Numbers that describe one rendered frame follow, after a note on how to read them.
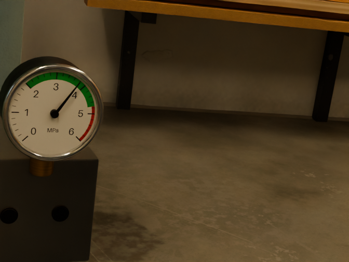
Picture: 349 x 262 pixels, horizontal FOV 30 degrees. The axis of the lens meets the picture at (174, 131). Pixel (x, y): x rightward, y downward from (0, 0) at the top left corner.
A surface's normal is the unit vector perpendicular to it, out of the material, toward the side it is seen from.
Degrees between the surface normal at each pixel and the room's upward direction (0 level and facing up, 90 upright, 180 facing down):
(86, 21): 90
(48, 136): 90
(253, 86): 90
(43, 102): 90
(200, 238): 0
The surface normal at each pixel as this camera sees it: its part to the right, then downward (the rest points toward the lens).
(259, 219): 0.12, -0.95
